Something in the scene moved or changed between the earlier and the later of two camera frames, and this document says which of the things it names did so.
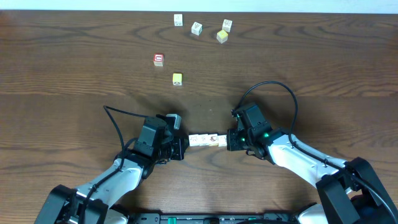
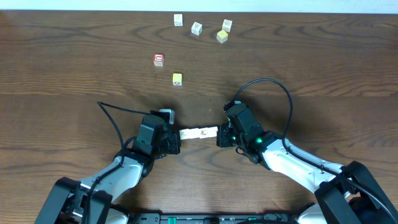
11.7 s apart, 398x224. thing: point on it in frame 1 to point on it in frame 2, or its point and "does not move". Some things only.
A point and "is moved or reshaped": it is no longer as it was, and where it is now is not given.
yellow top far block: x=222 y=36 does not move
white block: x=178 y=20 does not move
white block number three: x=196 y=28 does not move
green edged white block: x=194 y=140 is moved or reshaped
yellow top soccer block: x=177 y=79 does not move
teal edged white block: x=222 y=140 is moved or reshaped
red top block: x=158 y=60 does not move
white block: x=227 y=25 does not move
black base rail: x=265 y=218 does not move
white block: x=203 y=140 to x=194 y=133
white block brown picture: x=213 y=140 to x=204 y=132
